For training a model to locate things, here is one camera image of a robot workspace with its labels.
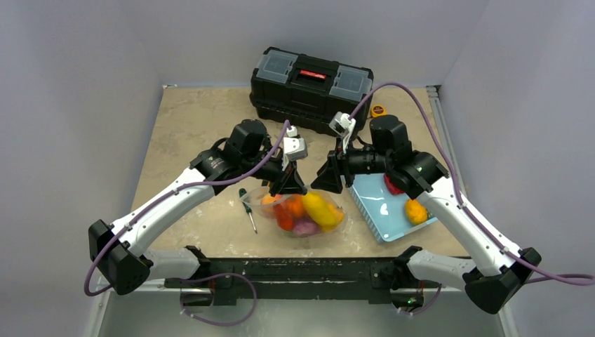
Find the clear zip top bag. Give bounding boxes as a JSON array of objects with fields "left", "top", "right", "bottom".
[{"left": 239, "top": 186, "right": 347, "bottom": 238}]

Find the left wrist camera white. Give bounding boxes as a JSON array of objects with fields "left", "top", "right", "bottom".
[{"left": 282, "top": 125, "right": 308, "bottom": 171}]

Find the yellow tape measure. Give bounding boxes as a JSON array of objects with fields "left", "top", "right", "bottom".
[{"left": 370, "top": 105, "right": 387, "bottom": 119}]

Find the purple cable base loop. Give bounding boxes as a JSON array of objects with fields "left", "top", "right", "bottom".
[{"left": 176, "top": 272, "right": 258, "bottom": 326}]

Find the light blue plastic basket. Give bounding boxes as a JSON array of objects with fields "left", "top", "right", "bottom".
[{"left": 349, "top": 177, "right": 437, "bottom": 244}]

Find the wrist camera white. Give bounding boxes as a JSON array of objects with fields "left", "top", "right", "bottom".
[
  {"left": 329, "top": 112, "right": 356, "bottom": 153},
  {"left": 282, "top": 125, "right": 308, "bottom": 171}
]

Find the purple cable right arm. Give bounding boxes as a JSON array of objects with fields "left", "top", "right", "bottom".
[{"left": 348, "top": 82, "right": 595, "bottom": 286}]

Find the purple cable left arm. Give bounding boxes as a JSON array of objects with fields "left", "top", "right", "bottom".
[{"left": 83, "top": 119, "right": 292, "bottom": 297}]

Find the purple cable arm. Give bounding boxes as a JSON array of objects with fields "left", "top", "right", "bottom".
[
  {"left": 83, "top": 119, "right": 292, "bottom": 297},
  {"left": 348, "top": 82, "right": 595, "bottom": 286}
]

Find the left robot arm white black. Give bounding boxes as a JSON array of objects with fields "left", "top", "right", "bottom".
[{"left": 83, "top": 119, "right": 307, "bottom": 296}]

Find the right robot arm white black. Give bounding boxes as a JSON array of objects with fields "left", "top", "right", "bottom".
[{"left": 312, "top": 112, "right": 542, "bottom": 314}]

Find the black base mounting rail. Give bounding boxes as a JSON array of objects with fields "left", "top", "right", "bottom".
[{"left": 162, "top": 257, "right": 450, "bottom": 308}]

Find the yellow orange lemon fruit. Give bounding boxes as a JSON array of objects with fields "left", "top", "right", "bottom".
[{"left": 404, "top": 199, "right": 429, "bottom": 225}]

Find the green handled screwdriver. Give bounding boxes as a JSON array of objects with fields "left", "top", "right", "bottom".
[{"left": 239, "top": 188, "right": 258, "bottom": 234}]

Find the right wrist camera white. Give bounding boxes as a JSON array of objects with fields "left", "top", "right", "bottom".
[{"left": 329, "top": 112, "right": 356, "bottom": 153}]

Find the red bell pepper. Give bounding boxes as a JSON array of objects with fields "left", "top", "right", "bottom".
[{"left": 383, "top": 174, "right": 404, "bottom": 195}]

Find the yellow mango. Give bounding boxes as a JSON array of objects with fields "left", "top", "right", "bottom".
[{"left": 302, "top": 192, "right": 340, "bottom": 228}]

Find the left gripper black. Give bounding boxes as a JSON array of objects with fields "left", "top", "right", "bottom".
[{"left": 241, "top": 153, "right": 307, "bottom": 197}]

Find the black plastic toolbox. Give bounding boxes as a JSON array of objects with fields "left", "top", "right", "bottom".
[{"left": 249, "top": 46, "right": 374, "bottom": 137}]

